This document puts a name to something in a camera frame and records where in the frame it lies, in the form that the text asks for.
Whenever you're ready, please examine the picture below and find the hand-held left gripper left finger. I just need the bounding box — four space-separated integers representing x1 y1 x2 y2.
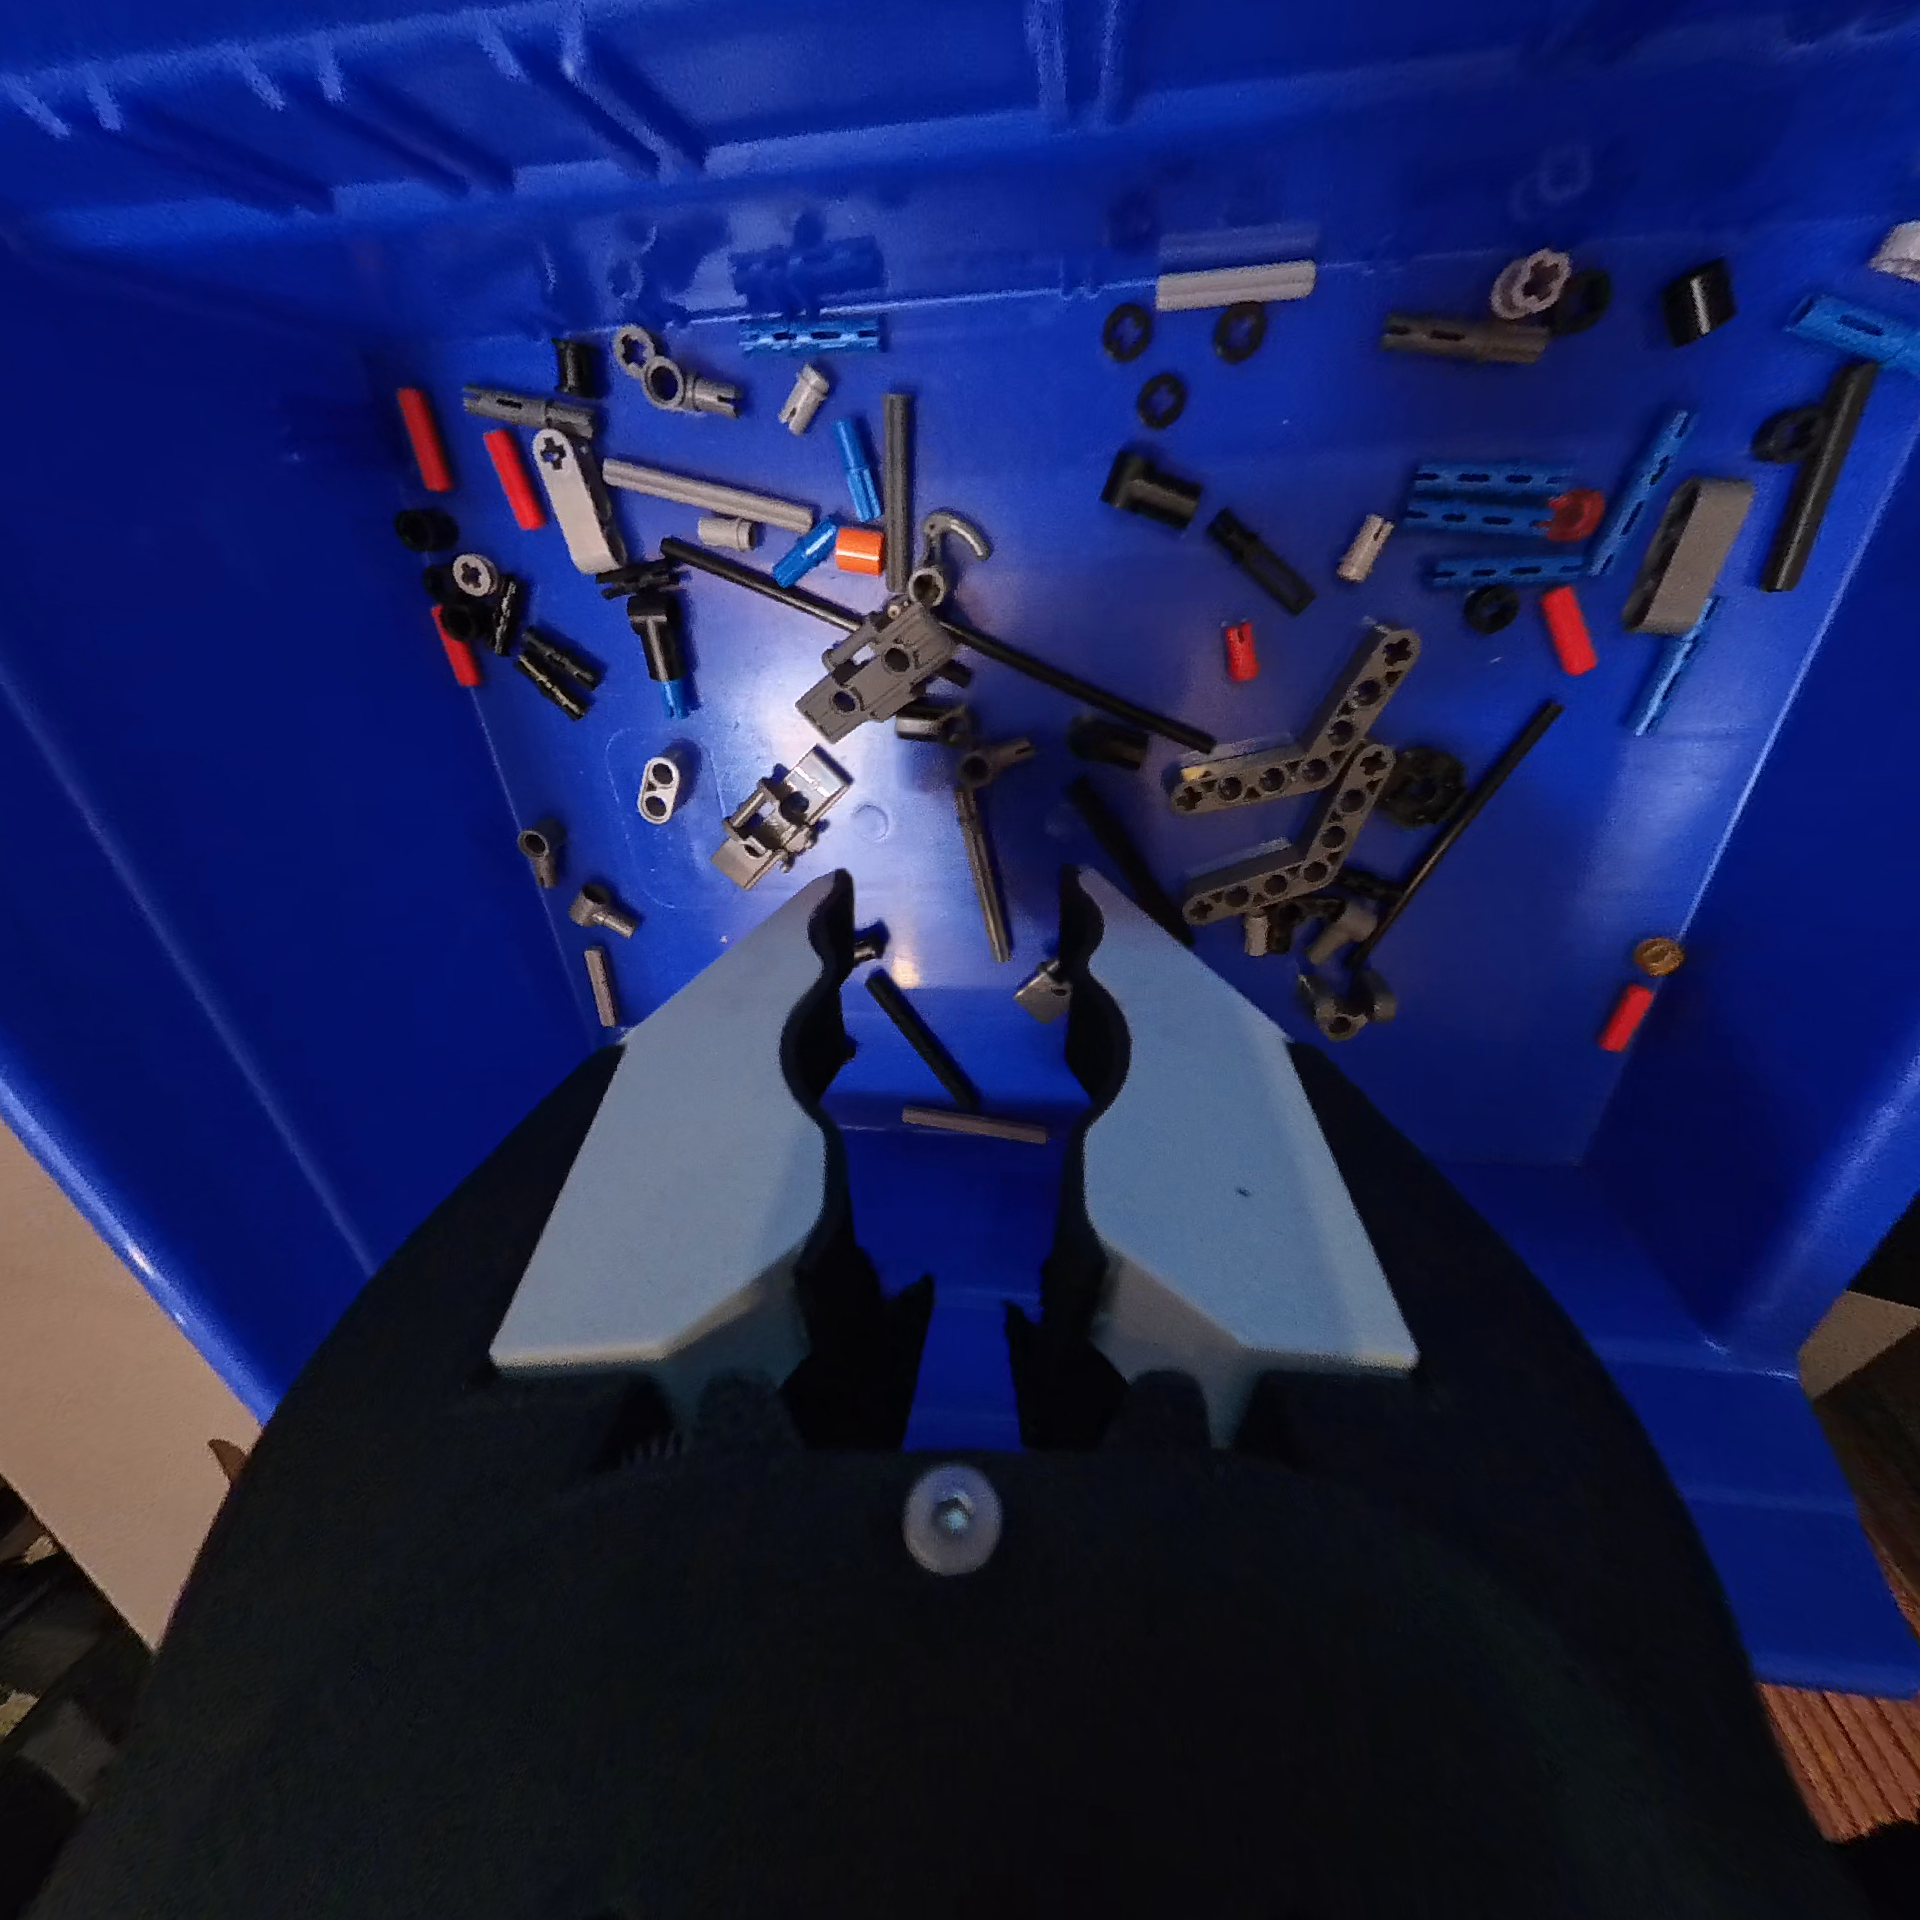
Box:
488 872 861 1424

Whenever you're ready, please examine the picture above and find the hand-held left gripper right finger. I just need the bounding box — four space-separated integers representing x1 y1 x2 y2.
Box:
1043 864 1423 1447

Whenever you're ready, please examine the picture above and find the pile of small toy parts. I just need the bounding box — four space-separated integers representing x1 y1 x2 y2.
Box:
390 221 1920 1146

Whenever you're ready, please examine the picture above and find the blue storage bin with tag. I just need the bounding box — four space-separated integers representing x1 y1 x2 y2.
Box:
0 0 1920 1702

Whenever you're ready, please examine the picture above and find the grey angled holed beam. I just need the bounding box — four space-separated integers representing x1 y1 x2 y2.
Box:
1180 742 1402 931
1169 619 1429 821

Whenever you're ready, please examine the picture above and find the blue ridged toy piece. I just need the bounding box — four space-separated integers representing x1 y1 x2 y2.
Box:
1401 454 1595 591

